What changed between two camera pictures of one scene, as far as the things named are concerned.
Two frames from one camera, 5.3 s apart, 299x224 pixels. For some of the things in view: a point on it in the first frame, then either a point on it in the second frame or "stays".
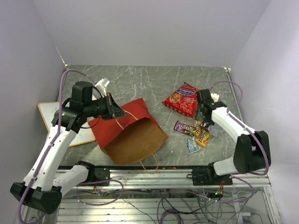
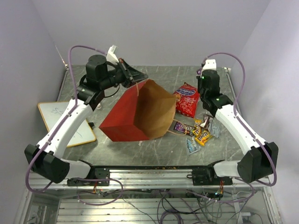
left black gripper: (113, 110) → (133, 74)
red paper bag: (128, 138) → (145, 111)
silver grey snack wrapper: (215, 130) stays
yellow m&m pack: (197, 128) stays
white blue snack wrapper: (192, 145) stays
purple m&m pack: (184, 128) stays
